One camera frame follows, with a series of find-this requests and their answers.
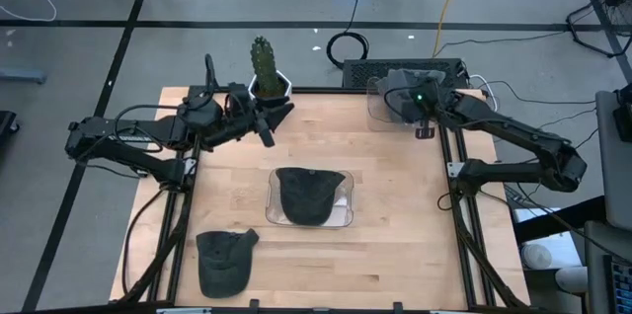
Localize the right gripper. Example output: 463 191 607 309
407 79 448 140

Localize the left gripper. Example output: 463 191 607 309
221 84 296 149

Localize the dark charcoal baseball cap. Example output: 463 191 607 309
196 228 261 299
275 166 347 227

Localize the clear plastic tray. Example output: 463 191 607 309
365 75 445 132
265 167 356 230

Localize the green cactus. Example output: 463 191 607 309
249 36 283 100

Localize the black computer case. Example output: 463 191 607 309
341 58 469 91

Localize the black diagonal beam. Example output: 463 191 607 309
513 195 606 244

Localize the white cup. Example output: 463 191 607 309
520 243 553 271

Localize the grey desk panel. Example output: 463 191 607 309
594 89 632 231

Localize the black box on desk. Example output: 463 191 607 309
611 84 632 143

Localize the white cylinder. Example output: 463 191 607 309
555 265 590 294

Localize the keyboard with blue keys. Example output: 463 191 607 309
602 254 632 314

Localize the blue-grey metal bar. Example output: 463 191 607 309
0 66 48 85

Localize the black caster base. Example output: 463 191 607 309
0 110 20 135

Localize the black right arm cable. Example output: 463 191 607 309
383 85 426 120

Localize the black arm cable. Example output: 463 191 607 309
383 85 426 120
113 53 221 150

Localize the white cable by computer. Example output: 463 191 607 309
467 74 500 118

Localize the black coiled floor cable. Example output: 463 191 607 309
325 0 370 71

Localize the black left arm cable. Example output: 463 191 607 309
113 53 221 150

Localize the yellow floor cable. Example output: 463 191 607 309
432 0 468 58

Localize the black cable from frame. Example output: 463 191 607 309
121 188 169 300

